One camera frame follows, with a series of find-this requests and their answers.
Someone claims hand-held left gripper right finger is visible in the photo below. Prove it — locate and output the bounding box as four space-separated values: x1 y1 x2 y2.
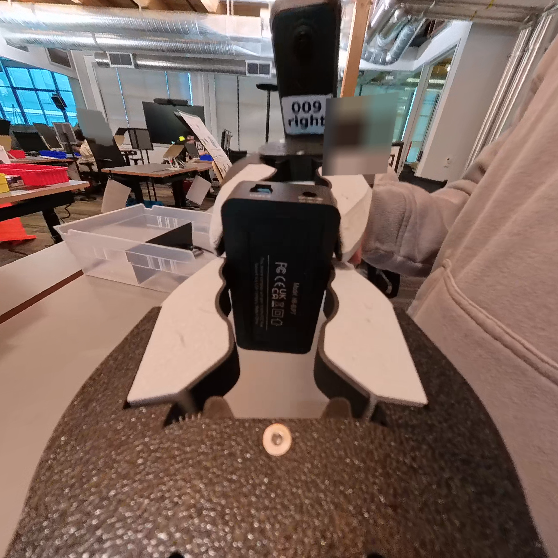
315 266 429 418

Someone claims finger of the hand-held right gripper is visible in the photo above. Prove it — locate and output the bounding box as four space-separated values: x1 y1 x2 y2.
209 158 277 259
318 166 374 267

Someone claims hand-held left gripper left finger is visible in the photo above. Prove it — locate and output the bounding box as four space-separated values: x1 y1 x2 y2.
126 259 241 409

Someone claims black usb hub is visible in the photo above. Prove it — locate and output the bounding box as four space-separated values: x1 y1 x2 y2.
221 180 341 355

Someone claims person's right forearm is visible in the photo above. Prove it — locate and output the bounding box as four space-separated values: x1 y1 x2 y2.
362 174 480 278

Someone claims white sign board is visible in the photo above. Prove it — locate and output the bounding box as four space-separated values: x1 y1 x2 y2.
174 110 233 180

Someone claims black floor lamp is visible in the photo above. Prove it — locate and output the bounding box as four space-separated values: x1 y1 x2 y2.
257 83 280 146

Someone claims wooden desk with black legs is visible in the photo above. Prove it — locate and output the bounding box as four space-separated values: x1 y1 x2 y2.
101 161 214 208
0 180 90 242

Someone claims clear plastic bin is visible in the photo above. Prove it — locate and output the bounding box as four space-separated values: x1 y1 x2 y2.
54 203 221 294

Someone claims person in beige hoodie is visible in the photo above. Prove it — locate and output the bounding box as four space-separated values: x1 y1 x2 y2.
407 41 558 558

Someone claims orange traffic cone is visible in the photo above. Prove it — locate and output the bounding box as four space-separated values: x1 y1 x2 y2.
0 216 37 245

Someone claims red plastic bin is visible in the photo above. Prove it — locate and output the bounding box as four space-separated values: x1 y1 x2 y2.
0 163 70 187

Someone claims paned window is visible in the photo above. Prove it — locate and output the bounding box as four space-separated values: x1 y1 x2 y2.
0 61 80 128

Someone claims wooden post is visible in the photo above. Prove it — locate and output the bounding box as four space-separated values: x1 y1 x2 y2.
339 0 372 99

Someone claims black wall monitor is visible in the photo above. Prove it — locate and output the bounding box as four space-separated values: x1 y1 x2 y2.
142 101 205 145

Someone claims silver air duct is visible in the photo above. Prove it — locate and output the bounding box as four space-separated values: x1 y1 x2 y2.
0 0 273 59

